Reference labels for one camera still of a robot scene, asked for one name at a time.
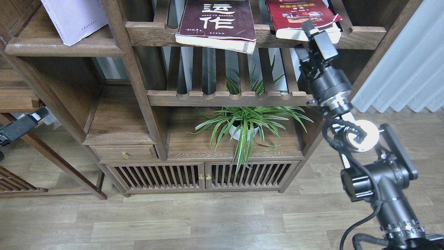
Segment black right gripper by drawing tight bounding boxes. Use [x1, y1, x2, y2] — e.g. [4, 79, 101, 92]
[295, 20, 353, 115]

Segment right slatted cabinet door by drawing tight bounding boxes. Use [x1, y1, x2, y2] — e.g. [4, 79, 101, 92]
[204, 160, 299, 192]

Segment small wooden drawer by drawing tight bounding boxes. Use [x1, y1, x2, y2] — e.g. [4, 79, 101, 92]
[90, 144, 157, 164]

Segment brass drawer knob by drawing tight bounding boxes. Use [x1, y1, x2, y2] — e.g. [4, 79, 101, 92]
[122, 151, 129, 159]

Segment slatted cabinet door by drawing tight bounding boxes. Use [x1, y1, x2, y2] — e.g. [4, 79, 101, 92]
[107, 163, 206, 194]
[204, 160, 299, 192]

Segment white lavender book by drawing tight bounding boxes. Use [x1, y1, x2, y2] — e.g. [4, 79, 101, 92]
[41, 0, 108, 46]

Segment maroon book white characters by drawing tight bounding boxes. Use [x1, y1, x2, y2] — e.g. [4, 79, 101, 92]
[176, 0, 257, 54]

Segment left slatted cabinet door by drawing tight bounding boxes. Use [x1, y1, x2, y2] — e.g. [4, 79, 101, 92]
[107, 163, 206, 194]

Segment dark wooden bookshelf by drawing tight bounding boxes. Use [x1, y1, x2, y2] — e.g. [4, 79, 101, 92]
[0, 0, 424, 198]

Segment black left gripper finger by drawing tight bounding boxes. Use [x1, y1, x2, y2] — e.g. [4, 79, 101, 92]
[0, 107, 49, 146]

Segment white plant pot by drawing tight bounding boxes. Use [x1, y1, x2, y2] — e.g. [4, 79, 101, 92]
[229, 122, 259, 141]

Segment red cover book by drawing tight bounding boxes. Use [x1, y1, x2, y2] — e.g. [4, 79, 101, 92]
[265, 0, 342, 44]

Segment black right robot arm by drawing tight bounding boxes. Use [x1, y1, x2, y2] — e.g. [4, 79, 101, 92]
[296, 20, 443, 250]

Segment white pleated curtain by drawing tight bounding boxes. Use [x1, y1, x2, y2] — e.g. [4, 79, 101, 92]
[352, 0, 444, 113]

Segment green spider plant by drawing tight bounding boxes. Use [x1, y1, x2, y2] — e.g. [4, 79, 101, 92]
[189, 57, 314, 174]

